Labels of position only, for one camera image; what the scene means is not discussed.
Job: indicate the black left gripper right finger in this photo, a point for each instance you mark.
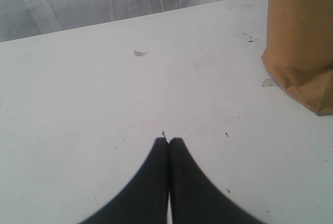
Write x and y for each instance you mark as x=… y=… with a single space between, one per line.
x=194 y=198

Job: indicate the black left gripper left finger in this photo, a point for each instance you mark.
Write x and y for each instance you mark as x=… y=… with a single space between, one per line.
x=145 y=198

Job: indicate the brown paper shopping bag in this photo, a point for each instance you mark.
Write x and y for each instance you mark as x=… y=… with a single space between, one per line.
x=298 y=53

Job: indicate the small tape scrap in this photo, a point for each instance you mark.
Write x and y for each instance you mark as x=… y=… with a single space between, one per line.
x=269 y=82

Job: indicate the small paper scrap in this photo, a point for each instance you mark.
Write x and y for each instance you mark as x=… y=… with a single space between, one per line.
x=139 y=53

